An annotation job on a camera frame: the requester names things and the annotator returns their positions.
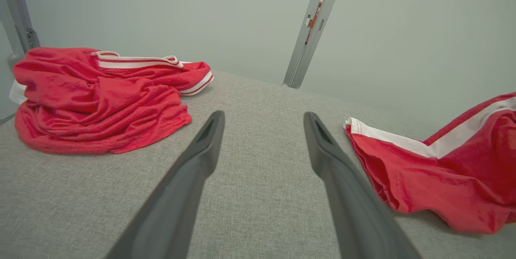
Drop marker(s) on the grey curved metal tube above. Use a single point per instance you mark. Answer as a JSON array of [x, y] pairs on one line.
[[16, 59]]

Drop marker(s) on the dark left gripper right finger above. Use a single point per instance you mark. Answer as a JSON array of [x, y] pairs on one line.
[[354, 210]]

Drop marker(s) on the grey metal frame bar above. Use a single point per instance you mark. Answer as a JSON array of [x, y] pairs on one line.
[[20, 9]]

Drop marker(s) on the red shirt white sleeves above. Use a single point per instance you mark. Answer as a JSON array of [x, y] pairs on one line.
[[100, 106]]

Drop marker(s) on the grey metal post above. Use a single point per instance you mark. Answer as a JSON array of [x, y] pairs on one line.
[[312, 29]]

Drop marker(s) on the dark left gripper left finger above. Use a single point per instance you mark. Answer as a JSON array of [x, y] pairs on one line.
[[181, 194]]

